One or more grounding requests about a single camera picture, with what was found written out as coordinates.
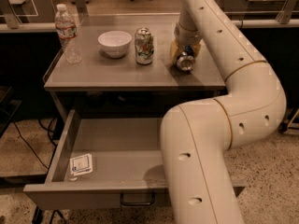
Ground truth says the open grey top drawer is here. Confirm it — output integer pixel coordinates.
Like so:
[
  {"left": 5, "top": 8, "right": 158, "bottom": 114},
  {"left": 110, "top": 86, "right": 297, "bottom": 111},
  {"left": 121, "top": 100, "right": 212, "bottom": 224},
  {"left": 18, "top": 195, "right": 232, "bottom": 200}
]
[{"left": 23, "top": 107, "right": 246, "bottom": 211}]

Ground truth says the blue pepsi can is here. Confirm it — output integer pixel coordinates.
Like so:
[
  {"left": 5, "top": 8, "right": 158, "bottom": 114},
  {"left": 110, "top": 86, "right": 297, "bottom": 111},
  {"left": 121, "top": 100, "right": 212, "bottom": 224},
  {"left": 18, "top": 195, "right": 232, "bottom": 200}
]
[{"left": 176, "top": 46, "right": 195, "bottom": 72}]

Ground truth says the black floor cable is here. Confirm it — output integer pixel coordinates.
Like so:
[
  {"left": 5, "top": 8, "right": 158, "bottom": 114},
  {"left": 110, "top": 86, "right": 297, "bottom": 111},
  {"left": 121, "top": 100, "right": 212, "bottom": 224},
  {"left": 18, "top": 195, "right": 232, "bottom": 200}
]
[{"left": 0, "top": 107, "right": 59, "bottom": 170}]

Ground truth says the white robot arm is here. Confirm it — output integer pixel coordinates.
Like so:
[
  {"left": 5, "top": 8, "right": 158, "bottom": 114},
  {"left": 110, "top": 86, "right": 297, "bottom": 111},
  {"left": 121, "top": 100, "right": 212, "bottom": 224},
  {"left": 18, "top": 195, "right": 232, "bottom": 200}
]
[{"left": 160, "top": 0, "right": 286, "bottom": 224}]

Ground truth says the grey metal counter cabinet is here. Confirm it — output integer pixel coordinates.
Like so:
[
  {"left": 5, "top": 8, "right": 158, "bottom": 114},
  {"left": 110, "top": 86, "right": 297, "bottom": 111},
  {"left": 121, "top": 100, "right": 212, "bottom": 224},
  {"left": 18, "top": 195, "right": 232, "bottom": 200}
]
[{"left": 43, "top": 13, "right": 228, "bottom": 120}]

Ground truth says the white ceramic bowl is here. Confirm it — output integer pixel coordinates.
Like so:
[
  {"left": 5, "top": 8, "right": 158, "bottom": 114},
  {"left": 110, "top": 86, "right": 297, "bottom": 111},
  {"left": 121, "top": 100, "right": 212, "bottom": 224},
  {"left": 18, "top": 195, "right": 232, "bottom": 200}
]
[{"left": 98, "top": 31, "right": 132, "bottom": 58}]

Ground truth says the white horizontal rail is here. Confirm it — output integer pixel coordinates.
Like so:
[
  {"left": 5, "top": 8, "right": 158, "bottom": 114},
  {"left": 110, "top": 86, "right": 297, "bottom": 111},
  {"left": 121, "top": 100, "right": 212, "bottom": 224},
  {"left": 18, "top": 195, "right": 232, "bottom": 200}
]
[{"left": 232, "top": 20, "right": 299, "bottom": 29}]

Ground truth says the white tag sticker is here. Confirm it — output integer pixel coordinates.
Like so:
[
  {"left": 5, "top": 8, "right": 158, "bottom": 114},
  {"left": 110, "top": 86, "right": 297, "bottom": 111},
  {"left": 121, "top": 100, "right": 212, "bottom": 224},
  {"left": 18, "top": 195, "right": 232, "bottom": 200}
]
[{"left": 69, "top": 154, "right": 93, "bottom": 176}]

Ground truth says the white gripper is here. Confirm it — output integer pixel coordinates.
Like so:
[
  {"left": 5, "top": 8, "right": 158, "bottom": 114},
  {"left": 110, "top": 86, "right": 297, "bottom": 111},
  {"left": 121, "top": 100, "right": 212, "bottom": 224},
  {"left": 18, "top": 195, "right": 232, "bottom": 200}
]
[{"left": 170, "top": 22, "right": 202, "bottom": 65}]

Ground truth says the black drawer handle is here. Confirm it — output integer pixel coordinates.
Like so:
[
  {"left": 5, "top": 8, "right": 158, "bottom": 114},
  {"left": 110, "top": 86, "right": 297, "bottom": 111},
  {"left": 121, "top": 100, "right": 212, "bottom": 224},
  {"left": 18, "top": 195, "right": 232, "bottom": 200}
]
[{"left": 120, "top": 193, "right": 156, "bottom": 207}]

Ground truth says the grey background table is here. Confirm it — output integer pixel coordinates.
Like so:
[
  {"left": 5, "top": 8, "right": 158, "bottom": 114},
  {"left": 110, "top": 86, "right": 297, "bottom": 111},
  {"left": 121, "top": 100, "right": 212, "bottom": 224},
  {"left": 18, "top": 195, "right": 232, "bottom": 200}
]
[{"left": 221, "top": 0, "right": 286, "bottom": 20}]

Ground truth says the clear plastic water bottle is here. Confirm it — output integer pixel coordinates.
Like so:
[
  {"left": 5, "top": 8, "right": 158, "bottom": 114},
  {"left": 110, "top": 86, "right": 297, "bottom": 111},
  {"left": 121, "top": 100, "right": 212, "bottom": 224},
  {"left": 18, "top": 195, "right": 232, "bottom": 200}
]
[{"left": 54, "top": 4, "right": 82, "bottom": 63}]

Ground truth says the green patterned soda can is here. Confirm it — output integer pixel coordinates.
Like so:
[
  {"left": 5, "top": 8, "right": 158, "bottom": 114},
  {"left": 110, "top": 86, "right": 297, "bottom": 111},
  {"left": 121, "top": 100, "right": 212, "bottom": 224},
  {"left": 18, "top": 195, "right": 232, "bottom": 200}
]
[{"left": 135, "top": 27, "right": 154, "bottom": 65}]

